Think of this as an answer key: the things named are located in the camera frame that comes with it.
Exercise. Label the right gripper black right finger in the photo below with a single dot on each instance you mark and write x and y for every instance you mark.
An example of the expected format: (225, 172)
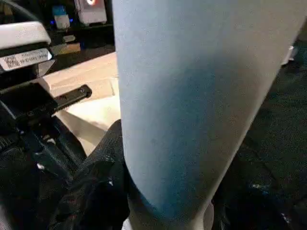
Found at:
(249, 201)

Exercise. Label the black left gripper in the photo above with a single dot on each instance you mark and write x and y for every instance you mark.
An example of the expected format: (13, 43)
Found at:
(29, 143)

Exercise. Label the small cardboard box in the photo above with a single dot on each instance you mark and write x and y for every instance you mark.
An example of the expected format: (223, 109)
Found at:
(66, 48)

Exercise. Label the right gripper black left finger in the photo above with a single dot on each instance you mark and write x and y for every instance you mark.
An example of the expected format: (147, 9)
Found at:
(96, 191)

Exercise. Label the white device with red light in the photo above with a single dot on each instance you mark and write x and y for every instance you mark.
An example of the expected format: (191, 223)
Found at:
(91, 10)

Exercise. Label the white plastic table leg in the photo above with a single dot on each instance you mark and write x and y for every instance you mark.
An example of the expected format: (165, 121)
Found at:
(192, 96)

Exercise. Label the bottle with blue cap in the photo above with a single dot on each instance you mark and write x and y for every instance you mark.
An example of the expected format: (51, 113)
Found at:
(61, 18)

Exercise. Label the white plastic table top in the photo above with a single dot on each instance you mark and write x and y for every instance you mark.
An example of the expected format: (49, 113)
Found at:
(91, 115)

